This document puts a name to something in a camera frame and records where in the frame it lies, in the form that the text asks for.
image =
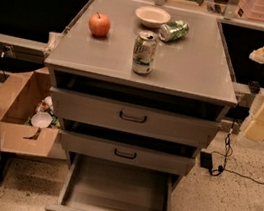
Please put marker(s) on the grey bottom drawer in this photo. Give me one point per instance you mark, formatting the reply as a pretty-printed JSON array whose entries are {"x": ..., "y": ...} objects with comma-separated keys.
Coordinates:
[{"x": 94, "y": 184}]

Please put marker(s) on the grey drawer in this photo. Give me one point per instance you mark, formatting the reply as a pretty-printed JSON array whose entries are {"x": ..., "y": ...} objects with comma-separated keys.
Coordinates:
[
  {"x": 94, "y": 184},
  {"x": 128, "y": 117},
  {"x": 135, "y": 150}
]

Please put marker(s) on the grey drawer cabinet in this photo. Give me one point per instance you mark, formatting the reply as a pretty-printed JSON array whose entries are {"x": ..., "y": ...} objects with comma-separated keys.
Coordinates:
[{"x": 190, "y": 76}]

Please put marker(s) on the grey top drawer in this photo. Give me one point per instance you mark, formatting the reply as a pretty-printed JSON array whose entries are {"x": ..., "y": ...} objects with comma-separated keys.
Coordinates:
[{"x": 128, "y": 117}]

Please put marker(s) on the grey middle drawer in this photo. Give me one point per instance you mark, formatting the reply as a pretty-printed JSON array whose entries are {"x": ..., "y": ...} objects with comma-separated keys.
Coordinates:
[{"x": 135, "y": 150}]

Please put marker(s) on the black power adapter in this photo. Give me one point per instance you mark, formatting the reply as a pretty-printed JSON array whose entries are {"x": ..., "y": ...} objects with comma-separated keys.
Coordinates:
[{"x": 206, "y": 160}]

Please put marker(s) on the pink plastic container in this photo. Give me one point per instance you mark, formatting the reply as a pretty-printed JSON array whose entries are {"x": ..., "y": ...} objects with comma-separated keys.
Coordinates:
[{"x": 251, "y": 9}]

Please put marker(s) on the lying green soda can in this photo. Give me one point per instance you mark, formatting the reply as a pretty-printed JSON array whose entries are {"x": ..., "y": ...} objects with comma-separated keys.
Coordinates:
[{"x": 173, "y": 30}]

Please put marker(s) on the upright green soda can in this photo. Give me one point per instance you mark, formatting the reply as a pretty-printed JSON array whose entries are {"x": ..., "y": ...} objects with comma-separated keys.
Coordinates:
[{"x": 144, "y": 50}]

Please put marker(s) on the white bowl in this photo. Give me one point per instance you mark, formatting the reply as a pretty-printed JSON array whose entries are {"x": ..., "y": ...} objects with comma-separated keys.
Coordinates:
[{"x": 152, "y": 17}]

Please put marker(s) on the red apple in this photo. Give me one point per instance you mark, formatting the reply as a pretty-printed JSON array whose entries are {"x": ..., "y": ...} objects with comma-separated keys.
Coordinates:
[{"x": 99, "y": 24}]

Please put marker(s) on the white cup in box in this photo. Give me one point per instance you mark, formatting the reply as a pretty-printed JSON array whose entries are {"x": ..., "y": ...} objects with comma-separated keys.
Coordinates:
[{"x": 41, "y": 120}]

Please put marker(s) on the cardboard box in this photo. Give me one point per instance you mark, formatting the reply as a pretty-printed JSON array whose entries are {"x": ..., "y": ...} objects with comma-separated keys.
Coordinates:
[{"x": 19, "y": 96}]

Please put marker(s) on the black table leg foot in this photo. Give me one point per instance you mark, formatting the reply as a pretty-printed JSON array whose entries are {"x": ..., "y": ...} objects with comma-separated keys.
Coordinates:
[{"x": 4, "y": 164}]

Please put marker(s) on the black device on rail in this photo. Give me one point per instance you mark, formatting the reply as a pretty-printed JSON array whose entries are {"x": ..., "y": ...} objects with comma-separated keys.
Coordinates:
[{"x": 254, "y": 87}]

